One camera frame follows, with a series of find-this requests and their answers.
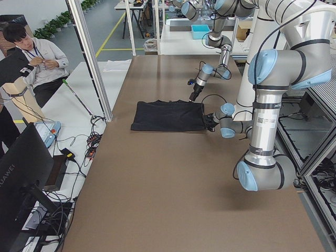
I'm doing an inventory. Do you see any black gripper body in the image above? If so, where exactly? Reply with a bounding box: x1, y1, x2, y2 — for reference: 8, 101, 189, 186
203, 113, 219, 132
187, 79, 203, 102

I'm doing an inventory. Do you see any black printed t-shirt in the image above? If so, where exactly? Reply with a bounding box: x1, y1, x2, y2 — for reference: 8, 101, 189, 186
131, 100, 206, 132

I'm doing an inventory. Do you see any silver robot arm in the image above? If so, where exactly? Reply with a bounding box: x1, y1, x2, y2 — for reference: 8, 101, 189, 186
188, 1, 255, 102
204, 1, 335, 191

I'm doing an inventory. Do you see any blue plastic bin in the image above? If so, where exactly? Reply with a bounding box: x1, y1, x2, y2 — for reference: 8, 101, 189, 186
191, 25, 210, 40

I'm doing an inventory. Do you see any red black power strip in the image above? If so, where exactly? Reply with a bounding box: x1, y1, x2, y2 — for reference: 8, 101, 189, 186
85, 133, 102, 160

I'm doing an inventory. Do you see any person in white hoodie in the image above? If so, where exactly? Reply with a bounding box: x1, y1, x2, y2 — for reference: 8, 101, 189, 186
3, 23, 69, 108

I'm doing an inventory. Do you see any blue teach pendant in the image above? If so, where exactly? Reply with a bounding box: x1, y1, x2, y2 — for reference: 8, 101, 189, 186
34, 121, 61, 148

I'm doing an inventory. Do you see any black Huawei monitor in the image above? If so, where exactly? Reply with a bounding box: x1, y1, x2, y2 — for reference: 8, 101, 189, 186
1, 123, 64, 250

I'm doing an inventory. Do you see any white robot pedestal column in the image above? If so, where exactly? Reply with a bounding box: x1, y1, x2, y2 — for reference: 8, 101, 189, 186
230, 0, 289, 122

